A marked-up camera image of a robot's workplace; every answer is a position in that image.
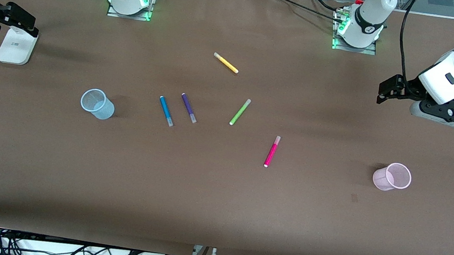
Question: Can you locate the pink marker pen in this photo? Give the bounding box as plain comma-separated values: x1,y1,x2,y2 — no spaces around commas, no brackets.
263,134,282,169

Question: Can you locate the blue marker pen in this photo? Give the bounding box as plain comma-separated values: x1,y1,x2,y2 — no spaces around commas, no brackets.
156,95,177,128

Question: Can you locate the white plastic device box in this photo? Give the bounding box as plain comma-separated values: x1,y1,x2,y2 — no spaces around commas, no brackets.
0,25,40,68

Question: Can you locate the translucent pink plastic cup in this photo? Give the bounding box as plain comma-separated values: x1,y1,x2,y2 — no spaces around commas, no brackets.
371,160,414,194

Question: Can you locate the translucent blue plastic cup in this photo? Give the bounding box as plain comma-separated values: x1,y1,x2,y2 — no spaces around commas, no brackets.
78,87,117,122

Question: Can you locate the green marker pen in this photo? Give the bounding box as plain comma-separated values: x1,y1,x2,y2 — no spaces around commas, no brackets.
229,97,252,128

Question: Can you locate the yellow marker pen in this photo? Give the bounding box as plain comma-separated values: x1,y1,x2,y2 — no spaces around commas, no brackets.
212,52,241,74

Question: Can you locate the purple marker pen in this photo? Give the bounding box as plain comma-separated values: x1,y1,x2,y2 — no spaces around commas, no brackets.
178,92,200,124

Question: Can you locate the brown table cover sheet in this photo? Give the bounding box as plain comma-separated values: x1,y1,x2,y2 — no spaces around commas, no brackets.
0,0,454,255

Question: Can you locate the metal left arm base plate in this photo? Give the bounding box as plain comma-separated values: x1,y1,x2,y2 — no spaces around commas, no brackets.
330,10,381,56

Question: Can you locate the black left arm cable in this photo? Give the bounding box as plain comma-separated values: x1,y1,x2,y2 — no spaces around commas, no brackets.
393,0,421,88

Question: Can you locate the black cable across table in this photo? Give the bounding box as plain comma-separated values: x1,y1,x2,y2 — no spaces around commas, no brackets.
258,0,349,25

